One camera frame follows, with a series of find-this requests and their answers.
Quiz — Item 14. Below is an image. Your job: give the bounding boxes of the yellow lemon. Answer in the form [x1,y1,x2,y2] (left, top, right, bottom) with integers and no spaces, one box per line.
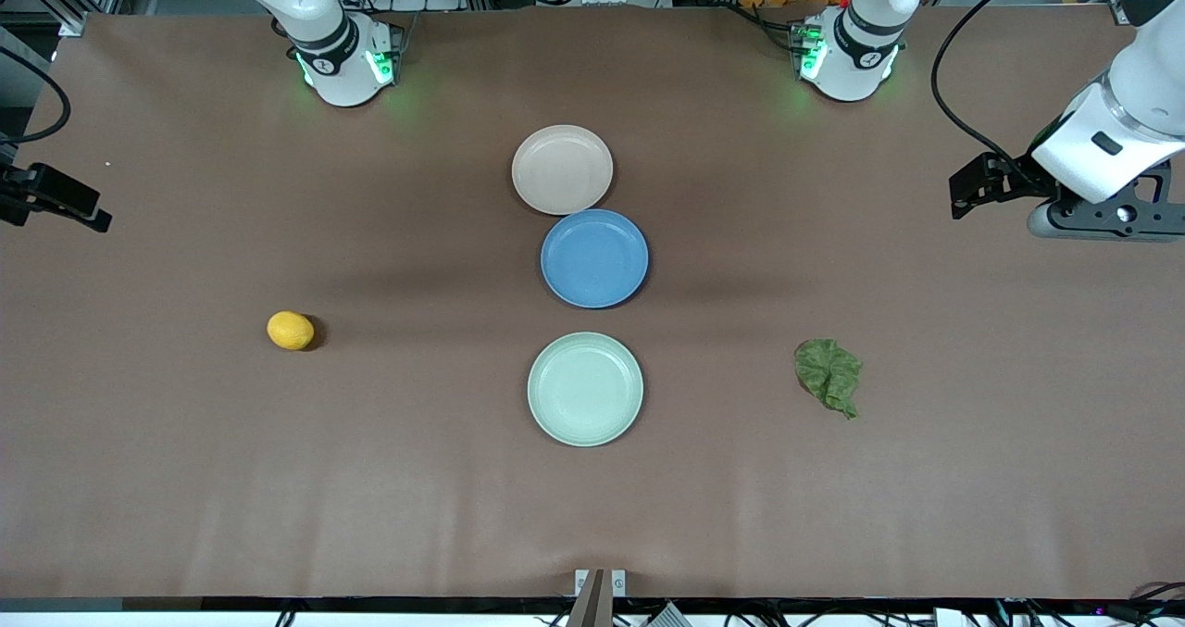
[267,311,316,351]

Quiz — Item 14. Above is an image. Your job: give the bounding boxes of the green lettuce leaf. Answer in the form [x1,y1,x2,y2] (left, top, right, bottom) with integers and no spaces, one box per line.
[793,338,864,420]

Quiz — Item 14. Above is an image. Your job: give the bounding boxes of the blue round plate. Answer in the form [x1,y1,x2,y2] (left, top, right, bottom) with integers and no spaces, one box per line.
[541,208,650,310]

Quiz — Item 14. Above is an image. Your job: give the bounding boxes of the brown paper table cover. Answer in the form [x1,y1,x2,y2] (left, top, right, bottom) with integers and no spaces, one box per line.
[0,5,1185,602]

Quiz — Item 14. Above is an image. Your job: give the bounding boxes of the beige round plate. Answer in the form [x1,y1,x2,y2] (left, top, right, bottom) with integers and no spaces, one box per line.
[511,124,615,217]

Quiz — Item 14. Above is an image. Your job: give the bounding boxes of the pale green round plate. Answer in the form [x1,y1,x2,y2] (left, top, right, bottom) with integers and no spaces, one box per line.
[527,332,645,448]

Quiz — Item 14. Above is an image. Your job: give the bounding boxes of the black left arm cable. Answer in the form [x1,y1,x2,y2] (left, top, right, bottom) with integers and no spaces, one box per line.
[929,0,1126,180]

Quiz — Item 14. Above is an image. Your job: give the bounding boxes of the metal mount bracket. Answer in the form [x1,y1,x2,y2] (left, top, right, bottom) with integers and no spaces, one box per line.
[567,568,628,627]

